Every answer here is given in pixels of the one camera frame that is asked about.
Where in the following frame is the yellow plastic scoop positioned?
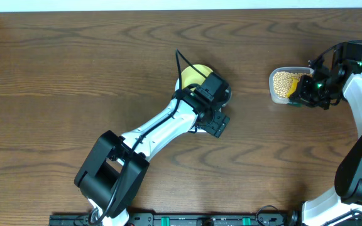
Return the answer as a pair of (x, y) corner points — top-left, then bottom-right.
(286, 77), (300, 98)

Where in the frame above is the yellow plastic bowl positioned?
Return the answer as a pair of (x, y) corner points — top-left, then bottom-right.
(181, 64), (213, 89)

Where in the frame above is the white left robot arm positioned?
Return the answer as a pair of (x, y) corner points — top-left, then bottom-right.
(74, 72), (231, 225)

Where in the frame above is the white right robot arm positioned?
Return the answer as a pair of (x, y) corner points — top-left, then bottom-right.
(288, 40), (362, 225)

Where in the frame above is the white digital kitchen scale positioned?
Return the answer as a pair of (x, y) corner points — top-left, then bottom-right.
(173, 72), (231, 132)

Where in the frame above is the clear plastic soybean container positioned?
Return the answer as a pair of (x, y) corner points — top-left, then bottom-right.
(269, 67), (314, 105)

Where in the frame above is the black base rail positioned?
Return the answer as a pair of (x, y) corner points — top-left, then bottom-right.
(48, 205), (362, 226)

